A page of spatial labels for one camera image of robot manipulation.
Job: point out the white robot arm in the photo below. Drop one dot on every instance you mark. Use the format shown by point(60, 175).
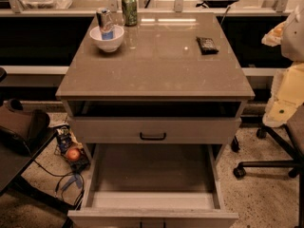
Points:
point(287, 92)

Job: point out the grey drawer cabinet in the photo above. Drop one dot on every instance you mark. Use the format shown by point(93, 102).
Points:
point(158, 72)

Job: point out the grey upper drawer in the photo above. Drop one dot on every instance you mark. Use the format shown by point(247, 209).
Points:
point(154, 130)

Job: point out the grey open lower drawer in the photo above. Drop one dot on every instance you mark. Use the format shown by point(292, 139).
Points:
point(153, 186)

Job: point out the white ceramic bowl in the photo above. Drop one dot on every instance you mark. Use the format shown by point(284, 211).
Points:
point(110, 45)

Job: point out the black snack packet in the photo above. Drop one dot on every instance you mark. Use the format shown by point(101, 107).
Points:
point(207, 46)

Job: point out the red apple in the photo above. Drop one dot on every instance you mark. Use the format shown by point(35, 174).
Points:
point(73, 154)

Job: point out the blue snack bag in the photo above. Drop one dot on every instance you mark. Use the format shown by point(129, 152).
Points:
point(63, 138)

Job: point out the silver blue can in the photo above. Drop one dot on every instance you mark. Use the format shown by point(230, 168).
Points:
point(105, 23)

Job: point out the green soda can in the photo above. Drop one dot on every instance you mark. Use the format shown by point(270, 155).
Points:
point(129, 8)

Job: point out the brown bag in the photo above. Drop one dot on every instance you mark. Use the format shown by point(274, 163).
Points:
point(20, 130)

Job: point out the black side table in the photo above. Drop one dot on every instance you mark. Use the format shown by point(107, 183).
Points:
point(12, 164)

